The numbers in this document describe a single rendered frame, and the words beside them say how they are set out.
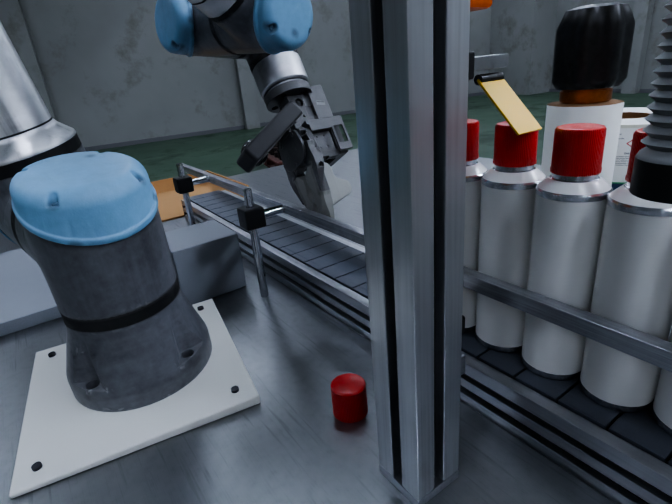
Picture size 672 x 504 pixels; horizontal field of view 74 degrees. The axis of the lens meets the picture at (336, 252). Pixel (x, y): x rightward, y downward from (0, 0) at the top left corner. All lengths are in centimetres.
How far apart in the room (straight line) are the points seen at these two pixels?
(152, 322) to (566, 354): 38
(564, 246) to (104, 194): 38
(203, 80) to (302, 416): 992
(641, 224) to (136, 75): 993
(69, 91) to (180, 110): 197
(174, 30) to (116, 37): 948
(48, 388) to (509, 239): 50
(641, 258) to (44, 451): 51
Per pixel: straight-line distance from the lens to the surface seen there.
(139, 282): 46
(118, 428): 51
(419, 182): 25
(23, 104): 57
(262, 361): 54
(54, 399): 58
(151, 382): 50
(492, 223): 40
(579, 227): 37
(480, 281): 40
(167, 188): 145
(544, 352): 42
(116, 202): 44
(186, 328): 51
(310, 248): 70
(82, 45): 1011
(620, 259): 36
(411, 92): 24
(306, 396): 48
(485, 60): 38
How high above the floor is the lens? 114
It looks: 23 degrees down
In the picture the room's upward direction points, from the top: 5 degrees counter-clockwise
